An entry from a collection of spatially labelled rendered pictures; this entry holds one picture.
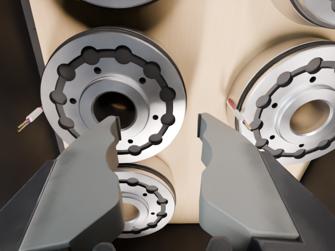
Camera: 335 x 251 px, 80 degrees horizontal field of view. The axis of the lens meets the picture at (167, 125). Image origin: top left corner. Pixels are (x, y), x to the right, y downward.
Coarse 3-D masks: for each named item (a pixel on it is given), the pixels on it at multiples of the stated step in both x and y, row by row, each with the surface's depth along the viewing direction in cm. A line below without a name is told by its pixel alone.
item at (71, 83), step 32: (96, 32) 12; (64, 64) 13; (96, 64) 13; (128, 64) 13; (160, 64) 13; (64, 96) 14; (160, 96) 14; (64, 128) 15; (160, 128) 15; (128, 160) 17
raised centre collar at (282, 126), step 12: (300, 96) 14; (312, 96) 14; (324, 96) 14; (288, 108) 14; (276, 120) 15; (288, 120) 15; (324, 120) 15; (276, 132) 16; (288, 132) 16; (300, 132) 16; (312, 132) 16; (324, 132) 16
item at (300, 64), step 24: (312, 48) 13; (264, 72) 14; (288, 72) 14; (312, 72) 14; (264, 96) 15; (288, 96) 14; (264, 120) 15; (264, 144) 17; (288, 144) 17; (312, 144) 17
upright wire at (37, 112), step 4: (40, 108) 14; (32, 112) 14; (36, 112) 14; (40, 112) 14; (28, 116) 13; (32, 116) 13; (36, 116) 14; (28, 120) 13; (32, 120) 13; (20, 128) 12
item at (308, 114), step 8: (304, 104) 18; (312, 104) 17; (320, 104) 16; (296, 112) 18; (304, 112) 17; (312, 112) 17; (320, 112) 16; (296, 120) 17; (304, 120) 17; (312, 120) 16; (296, 128) 17; (304, 128) 16
